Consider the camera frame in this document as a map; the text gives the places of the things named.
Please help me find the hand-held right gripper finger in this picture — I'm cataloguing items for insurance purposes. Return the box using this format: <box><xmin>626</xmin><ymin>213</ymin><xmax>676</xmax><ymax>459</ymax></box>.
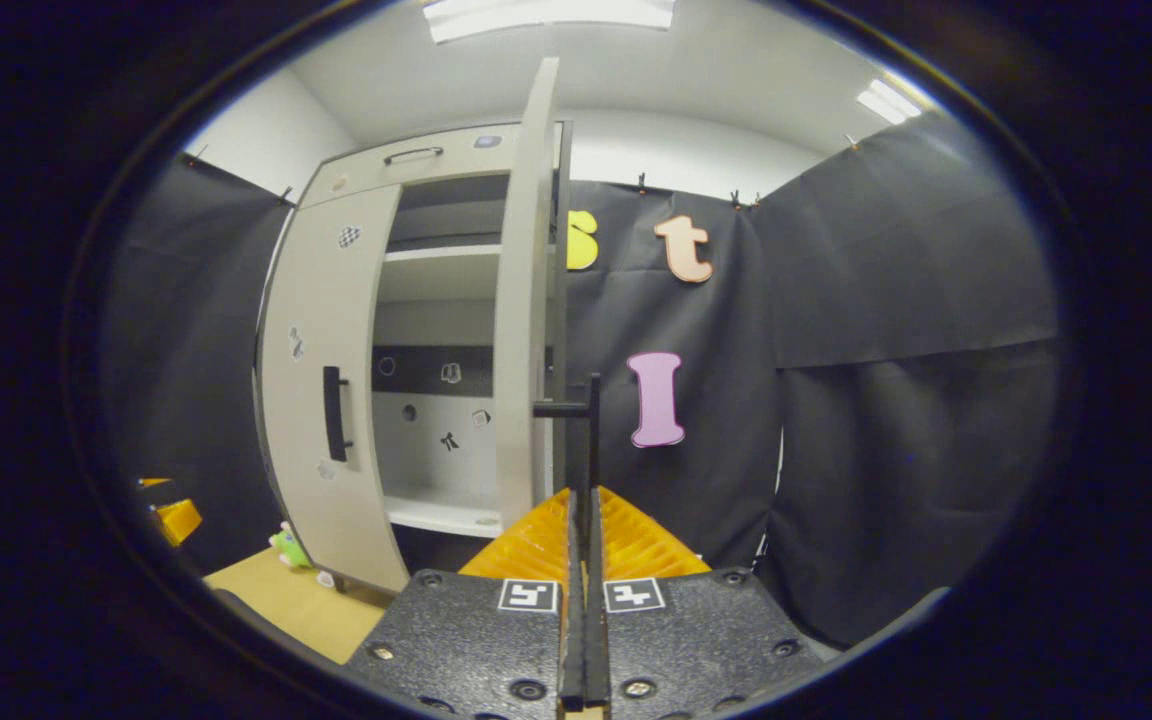
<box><xmin>585</xmin><ymin>486</ymin><xmax>827</xmax><ymax>720</ymax></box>
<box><xmin>344</xmin><ymin>487</ymin><xmax>586</xmax><ymax>720</ymax></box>

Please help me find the grey door with cube stickers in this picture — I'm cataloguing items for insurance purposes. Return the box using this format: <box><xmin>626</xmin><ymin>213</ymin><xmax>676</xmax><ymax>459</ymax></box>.
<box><xmin>492</xmin><ymin>57</ymin><xmax>603</xmax><ymax>601</ymax></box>

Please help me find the white cabinet shelf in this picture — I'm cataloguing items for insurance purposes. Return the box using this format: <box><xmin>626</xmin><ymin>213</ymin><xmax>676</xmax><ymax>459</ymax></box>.
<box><xmin>381</xmin><ymin>244</ymin><xmax>504</xmax><ymax>303</ymax></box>
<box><xmin>383</xmin><ymin>488</ymin><xmax>500</xmax><ymax>539</ymax></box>

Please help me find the grey double-door shoe cabinet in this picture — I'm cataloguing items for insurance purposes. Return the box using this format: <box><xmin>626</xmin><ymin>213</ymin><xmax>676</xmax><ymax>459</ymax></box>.
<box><xmin>254</xmin><ymin>120</ymin><xmax>575</xmax><ymax>597</ymax></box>

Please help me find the small green toy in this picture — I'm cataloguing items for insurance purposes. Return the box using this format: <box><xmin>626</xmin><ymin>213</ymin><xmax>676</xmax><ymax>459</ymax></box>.
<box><xmin>269</xmin><ymin>521</ymin><xmax>314</xmax><ymax>570</ymax></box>

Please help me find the black backdrop cloth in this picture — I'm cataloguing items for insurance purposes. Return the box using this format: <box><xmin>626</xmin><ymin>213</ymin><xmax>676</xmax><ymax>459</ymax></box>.
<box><xmin>101</xmin><ymin>150</ymin><xmax>297</xmax><ymax>576</ymax></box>
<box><xmin>556</xmin><ymin>110</ymin><xmax>1062</xmax><ymax>651</ymax></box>

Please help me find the long ceiling light panel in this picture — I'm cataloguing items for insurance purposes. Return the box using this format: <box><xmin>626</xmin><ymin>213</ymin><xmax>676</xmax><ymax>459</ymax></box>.
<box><xmin>423</xmin><ymin>0</ymin><xmax>677</xmax><ymax>44</ymax></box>
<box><xmin>856</xmin><ymin>78</ymin><xmax>924</xmax><ymax>126</ymax></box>

